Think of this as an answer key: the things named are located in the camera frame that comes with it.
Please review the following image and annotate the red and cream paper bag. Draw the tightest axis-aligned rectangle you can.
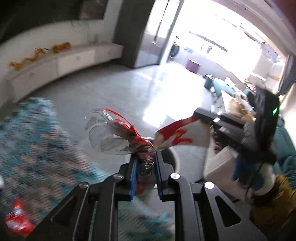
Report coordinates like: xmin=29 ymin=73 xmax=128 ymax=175
xmin=153 ymin=116 xmax=211 ymax=150

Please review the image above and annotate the grey double door refrigerator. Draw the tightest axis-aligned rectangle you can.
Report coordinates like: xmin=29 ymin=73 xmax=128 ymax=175
xmin=113 ymin=0 xmax=183 ymax=69

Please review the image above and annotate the teal zigzag knitted blanket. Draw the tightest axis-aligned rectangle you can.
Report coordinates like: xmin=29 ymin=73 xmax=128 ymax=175
xmin=0 ymin=97 xmax=175 ymax=241

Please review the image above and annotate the clear bag with red handle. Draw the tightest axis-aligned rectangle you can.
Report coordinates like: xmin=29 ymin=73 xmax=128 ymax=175
xmin=85 ymin=108 xmax=156 ymax=195

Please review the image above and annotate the golden dragon figurine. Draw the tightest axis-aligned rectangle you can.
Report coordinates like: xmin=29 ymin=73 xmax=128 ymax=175
xmin=9 ymin=48 xmax=50 ymax=70

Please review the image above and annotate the golden tiger figurine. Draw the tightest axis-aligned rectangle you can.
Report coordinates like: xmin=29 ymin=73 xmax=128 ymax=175
xmin=52 ymin=42 xmax=71 ymax=53

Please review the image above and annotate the purple storage box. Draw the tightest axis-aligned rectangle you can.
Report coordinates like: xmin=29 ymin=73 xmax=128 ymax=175
xmin=185 ymin=59 xmax=201 ymax=73

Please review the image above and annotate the white round trash bin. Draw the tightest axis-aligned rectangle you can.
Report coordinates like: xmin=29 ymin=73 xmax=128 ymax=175
xmin=145 ymin=138 xmax=181 ymax=183

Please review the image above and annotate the front-load washing machine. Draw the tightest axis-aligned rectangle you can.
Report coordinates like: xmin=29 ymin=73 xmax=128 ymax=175
xmin=169 ymin=41 xmax=180 ymax=58

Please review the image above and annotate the blue white gloved right hand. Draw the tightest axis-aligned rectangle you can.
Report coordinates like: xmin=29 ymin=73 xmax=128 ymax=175
xmin=232 ymin=154 xmax=276 ymax=196

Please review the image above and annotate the white tv console cabinet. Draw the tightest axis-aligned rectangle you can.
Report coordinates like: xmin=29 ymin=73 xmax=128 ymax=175
xmin=4 ymin=42 xmax=123 ymax=102

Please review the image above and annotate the red foil snack wrapper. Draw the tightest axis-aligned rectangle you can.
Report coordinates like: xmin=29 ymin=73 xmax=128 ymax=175
xmin=5 ymin=198 xmax=35 ymax=237

